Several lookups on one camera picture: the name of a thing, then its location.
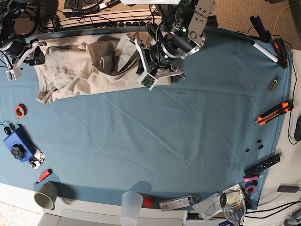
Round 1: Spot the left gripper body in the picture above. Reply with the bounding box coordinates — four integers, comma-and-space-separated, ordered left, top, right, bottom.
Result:
128, 36, 185, 81

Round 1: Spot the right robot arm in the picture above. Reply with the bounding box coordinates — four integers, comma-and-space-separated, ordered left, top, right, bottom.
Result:
0, 0, 47, 70

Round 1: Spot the black knob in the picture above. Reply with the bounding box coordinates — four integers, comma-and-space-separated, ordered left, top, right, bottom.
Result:
11, 144, 25, 160

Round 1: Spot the olive green small cylinder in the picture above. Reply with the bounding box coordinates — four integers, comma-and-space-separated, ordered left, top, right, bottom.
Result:
268, 77, 278, 91

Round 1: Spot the wine glass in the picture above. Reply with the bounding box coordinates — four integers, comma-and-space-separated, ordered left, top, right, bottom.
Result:
220, 188, 246, 226

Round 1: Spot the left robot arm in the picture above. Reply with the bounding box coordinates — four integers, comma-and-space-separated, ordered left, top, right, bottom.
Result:
129, 0, 218, 89

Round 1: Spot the grey mug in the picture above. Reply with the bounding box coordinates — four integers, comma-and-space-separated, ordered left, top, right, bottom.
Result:
34, 182, 58, 210

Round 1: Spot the blue table cloth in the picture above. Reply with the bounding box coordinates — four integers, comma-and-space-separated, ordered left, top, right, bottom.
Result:
0, 28, 292, 205

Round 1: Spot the translucent plastic cup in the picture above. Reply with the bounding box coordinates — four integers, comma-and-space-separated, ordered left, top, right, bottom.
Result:
120, 191, 143, 226

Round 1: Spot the beige T-shirt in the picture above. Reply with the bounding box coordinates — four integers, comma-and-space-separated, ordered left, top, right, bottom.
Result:
34, 32, 172, 105

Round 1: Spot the orange black clamp tool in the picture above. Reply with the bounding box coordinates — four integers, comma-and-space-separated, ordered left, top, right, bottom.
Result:
273, 38, 288, 69

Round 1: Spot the grey packaged tool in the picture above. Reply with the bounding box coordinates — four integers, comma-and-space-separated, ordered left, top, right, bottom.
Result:
159, 194, 200, 212

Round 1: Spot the purple tape roll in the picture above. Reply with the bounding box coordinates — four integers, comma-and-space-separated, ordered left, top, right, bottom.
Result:
245, 184, 256, 194

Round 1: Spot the black remote control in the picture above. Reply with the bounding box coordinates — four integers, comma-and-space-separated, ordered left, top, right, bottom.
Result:
244, 153, 282, 178

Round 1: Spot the small red block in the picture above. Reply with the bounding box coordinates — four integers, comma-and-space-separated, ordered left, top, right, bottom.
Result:
143, 196, 153, 208

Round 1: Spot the red black pen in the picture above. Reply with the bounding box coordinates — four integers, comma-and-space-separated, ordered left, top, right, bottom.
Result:
36, 169, 53, 184

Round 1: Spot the red tape roll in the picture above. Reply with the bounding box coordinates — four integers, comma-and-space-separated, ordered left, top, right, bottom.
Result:
15, 104, 27, 119

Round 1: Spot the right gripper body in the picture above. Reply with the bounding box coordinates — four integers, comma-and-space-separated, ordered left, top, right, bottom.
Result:
0, 39, 47, 70

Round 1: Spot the white marker pen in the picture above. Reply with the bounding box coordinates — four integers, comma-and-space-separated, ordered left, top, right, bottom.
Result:
252, 41, 278, 63

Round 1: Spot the orange black utility knife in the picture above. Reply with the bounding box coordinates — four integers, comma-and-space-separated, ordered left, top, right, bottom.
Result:
254, 101, 294, 125

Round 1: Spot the black power strip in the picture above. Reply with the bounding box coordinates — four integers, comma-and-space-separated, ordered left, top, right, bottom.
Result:
117, 20, 153, 27

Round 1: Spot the purple glue tube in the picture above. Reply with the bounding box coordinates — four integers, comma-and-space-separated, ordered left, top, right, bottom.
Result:
242, 175, 263, 183

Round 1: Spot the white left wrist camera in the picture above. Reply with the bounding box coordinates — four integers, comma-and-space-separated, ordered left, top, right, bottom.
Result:
139, 72, 158, 91

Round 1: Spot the small white black wheel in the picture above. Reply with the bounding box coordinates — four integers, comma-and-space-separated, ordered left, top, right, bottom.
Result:
29, 152, 45, 169

